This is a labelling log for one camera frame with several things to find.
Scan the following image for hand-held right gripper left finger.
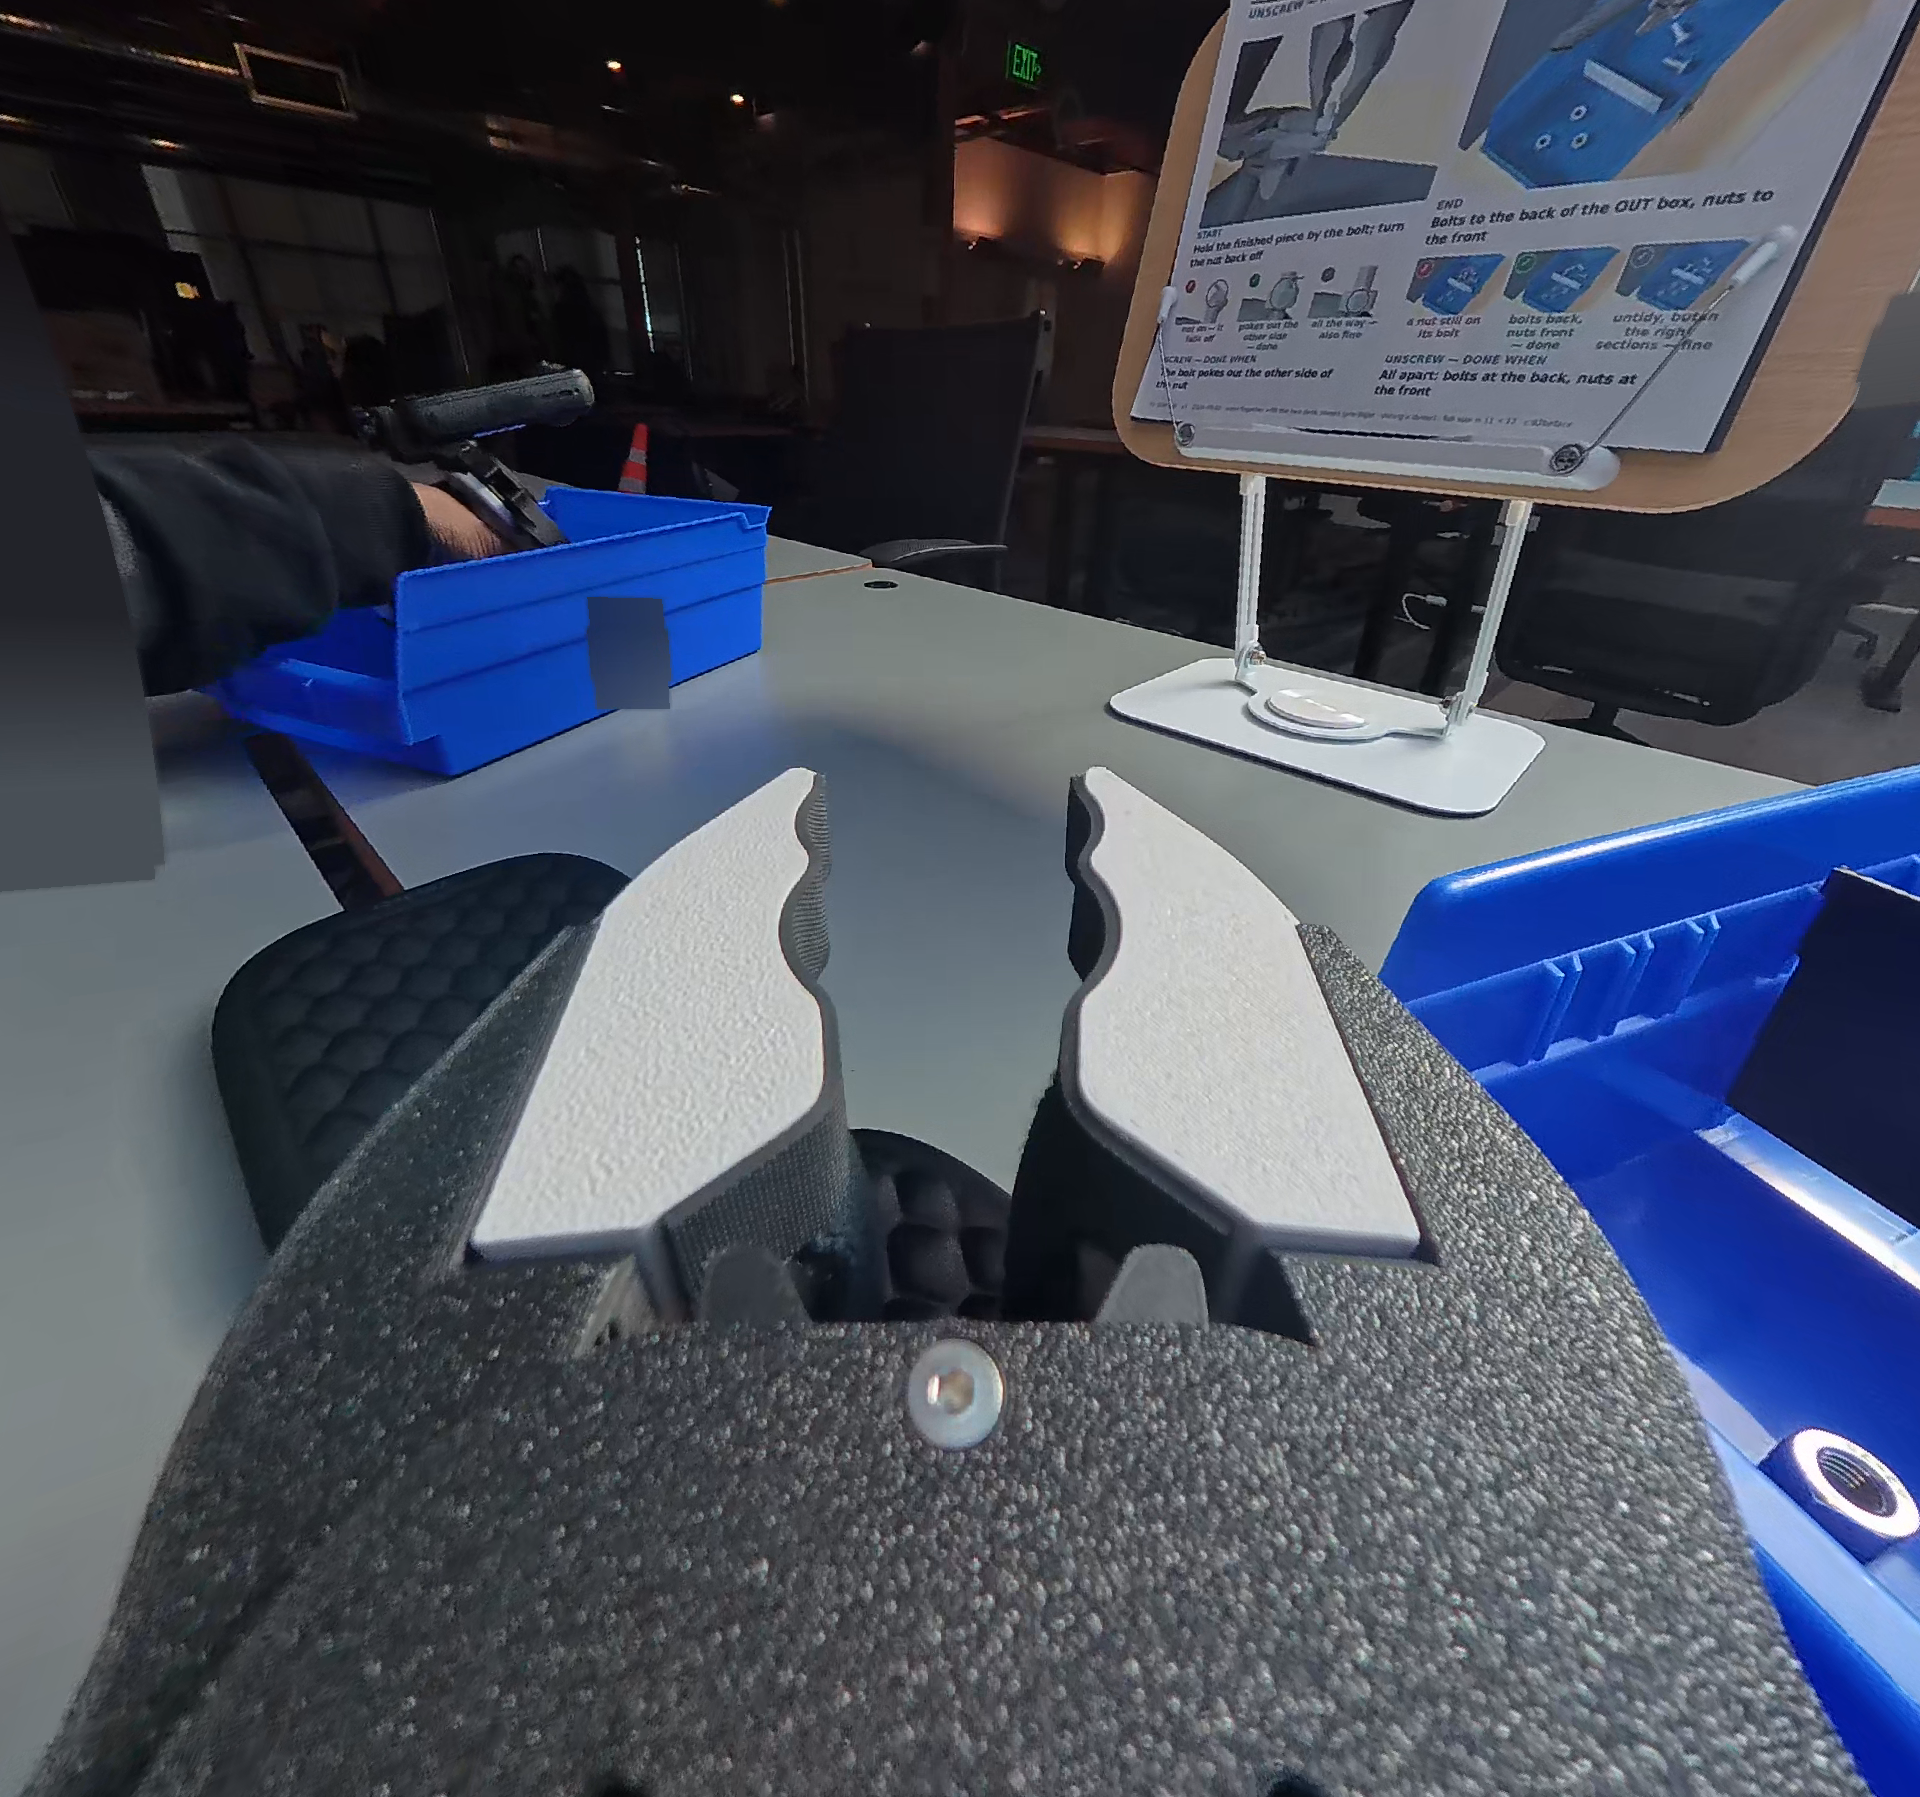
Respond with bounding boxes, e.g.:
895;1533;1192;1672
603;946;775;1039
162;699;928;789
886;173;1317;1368
467;767;855;1265

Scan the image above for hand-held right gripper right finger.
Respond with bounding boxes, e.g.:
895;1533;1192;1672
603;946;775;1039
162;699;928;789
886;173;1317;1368
1049;767;1422;1258

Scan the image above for blue plastic bin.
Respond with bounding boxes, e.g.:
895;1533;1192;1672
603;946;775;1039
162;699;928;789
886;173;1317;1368
1380;767;1920;1797
209;484;771;779

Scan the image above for person's left hand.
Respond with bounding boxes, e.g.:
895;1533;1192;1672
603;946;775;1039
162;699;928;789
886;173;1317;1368
410;474;529;566

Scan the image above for black honeycomb wrist rest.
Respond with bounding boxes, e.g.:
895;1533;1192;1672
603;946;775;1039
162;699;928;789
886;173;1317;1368
209;851;1009;1322

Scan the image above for ceiling air vent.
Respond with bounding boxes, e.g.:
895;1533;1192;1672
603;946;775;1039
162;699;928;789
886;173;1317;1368
234;42;356;119

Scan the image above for black office chair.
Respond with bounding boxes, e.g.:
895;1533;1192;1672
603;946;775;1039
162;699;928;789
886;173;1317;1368
816;312;1050;591
1499;446;1875;733

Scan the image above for black bin divider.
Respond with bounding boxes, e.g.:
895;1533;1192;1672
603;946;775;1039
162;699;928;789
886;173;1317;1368
1732;866;1920;1208

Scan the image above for silver hex nut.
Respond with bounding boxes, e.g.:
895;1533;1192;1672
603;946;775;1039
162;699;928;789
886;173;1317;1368
1761;1430;1920;1563

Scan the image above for printed instruction sheet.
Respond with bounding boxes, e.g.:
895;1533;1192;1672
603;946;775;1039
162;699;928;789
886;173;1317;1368
1128;0;1920;455

